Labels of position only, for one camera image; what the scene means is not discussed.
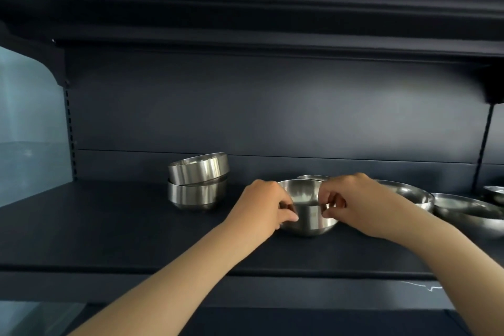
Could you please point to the person's right hand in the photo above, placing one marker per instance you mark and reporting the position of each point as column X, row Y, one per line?
column 364, row 205

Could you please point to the person's left hand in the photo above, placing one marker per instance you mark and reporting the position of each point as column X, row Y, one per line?
column 256, row 205

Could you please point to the person's right middle finger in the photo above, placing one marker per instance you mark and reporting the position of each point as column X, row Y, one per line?
column 340, row 200

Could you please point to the person's left thumb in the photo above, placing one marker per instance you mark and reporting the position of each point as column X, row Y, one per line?
column 287, row 217

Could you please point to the person's right thumb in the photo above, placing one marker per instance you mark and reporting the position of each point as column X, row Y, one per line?
column 334, row 212

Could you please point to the small stainless steel bowl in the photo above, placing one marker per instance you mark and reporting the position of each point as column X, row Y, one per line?
column 197, row 194
column 199, row 168
column 495, row 194
column 311, row 213
column 313, row 177

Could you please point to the person's left forearm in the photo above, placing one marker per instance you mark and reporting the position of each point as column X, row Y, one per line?
column 169, row 284

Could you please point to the person's right forearm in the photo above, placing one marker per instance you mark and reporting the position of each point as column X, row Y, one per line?
column 445, row 268

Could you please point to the wide shallow stainless steel bowl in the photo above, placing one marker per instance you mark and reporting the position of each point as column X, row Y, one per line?
column 468, row 211
column 413, row 194

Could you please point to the dark metal shelf unit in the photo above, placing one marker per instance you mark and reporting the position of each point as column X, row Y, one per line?
column 275, row 111

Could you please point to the slotted black shelf upright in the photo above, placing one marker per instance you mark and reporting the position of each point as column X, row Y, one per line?
column 485, row 142
column 70, row 131

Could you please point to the dark shelf board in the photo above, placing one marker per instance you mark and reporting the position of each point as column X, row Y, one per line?
column 252, row 24
column 118, row 229

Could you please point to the clear glass side panel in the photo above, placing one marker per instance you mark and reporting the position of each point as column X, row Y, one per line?
column 29, row 127

